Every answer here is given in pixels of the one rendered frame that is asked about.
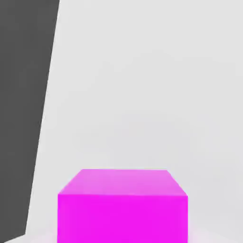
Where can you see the small magenta cube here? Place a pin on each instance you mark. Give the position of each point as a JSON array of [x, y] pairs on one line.
[[122, 216]]

